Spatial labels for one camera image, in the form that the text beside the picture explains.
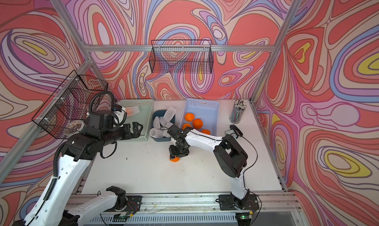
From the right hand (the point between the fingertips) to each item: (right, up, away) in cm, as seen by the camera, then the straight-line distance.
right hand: (176, 160), depth 85 cm
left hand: (-17, +21, -17) cm, 32 cm away
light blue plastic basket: (+17, +26, +26) cm, 40 cm away
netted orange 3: (+13, +21, +14) cm, 28 cm away
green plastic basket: (-25, +25, +21) cm, 41 cm away
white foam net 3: (-13, +15, +4) cm, 20 cm away
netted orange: (0, +1, -1) cm, 1 cm away
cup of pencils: (+40, +32, +8) cm, 52 cm away
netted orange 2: (+8, +25, +19) cm, 32 cm away
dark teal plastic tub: (-12, +27, +18) cm, 35 cm away
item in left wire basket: (-48, +20, -15) cm, 54 cm away
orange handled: (+5, +19, +14) cm, 24 cm away
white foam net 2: (-9, +22, +14) cm, 27 cm away
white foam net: (-5, +27, +15) cm, 32 cm away
